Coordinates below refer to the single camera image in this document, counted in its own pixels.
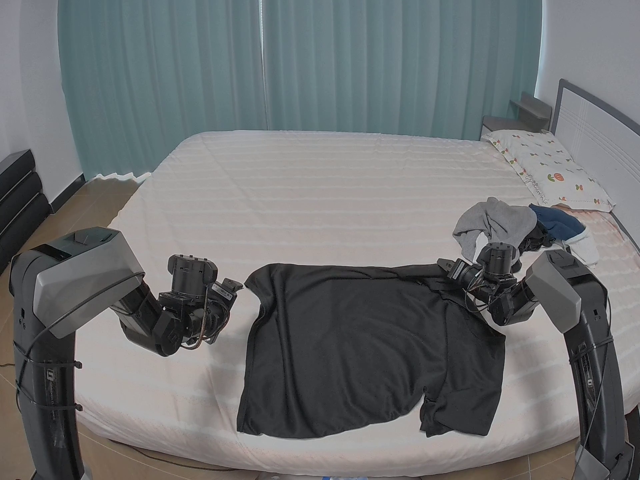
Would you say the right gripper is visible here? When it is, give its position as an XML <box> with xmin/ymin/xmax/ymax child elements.
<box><xmin>447</xmin><ymin>259</ymin><xmax>489</xmax><ymax>297</ymax></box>

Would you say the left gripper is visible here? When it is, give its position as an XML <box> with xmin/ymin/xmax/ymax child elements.
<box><xmin>192</xmin><ymin>278</ymin><xmax>245</xmax><ymax>345</ymax></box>

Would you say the black T-shirt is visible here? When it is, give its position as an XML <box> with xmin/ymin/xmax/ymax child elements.
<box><xmin>236</xmin><ymin>262</ymin><xmax>507</xmax><ymax>439</ymax></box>

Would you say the bed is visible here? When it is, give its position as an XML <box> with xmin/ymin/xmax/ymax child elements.
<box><xmin>70</xmin><ymin>79</ymin><xmax>640</xmax><ymax>474</ymax></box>

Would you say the grey knitted garment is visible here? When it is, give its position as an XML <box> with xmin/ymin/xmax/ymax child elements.
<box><xmin>452</xmin><ymin>197</ymin><xmax>537</xmax><ymax>259</ymax></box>

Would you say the black shiny garment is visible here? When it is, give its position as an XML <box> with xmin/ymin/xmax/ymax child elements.
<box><xmin>517</xmin><ymin>220</ymin><xmax>556</xmax><ymax>256</ymax></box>

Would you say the dark blue garment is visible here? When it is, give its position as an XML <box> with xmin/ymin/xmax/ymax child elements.
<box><xmin>529</xmin><ymin>204</ymin><xmax>587</xmax><ymax>241</ymax></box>

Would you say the white garment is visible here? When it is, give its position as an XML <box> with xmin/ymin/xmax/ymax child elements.
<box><xmin>565</xmin><ymin>230</ymin><xmax>599</xmax><ymax>265</ymax></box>

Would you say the white printed pillow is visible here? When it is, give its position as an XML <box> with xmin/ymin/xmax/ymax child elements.
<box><xmin>481</xmin><ymin>129</ymin><xmax>616</xmax><ymax>213</ymax></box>

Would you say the grey bedside table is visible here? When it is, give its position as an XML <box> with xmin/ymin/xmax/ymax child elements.
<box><xmin>481</xmin><ymin>92</ymin><xmax>553</xmax><ymax>141</ymax></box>

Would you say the blue-green curtain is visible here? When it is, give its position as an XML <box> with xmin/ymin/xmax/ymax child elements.
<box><xmin>260</xmin><ymin>0</ymin><xmax>545</xmax><ymax>141</ymax></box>
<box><xmin>59</xmin><ymin>0</ymin><xmax>266</xmax><ymax>181</ymax></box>

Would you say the black chest of drawers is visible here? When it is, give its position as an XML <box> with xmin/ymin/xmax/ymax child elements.
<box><xmin>0</xmin><ymin>149</ymin><xmax>51</xmax><ymax>274</ymax></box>

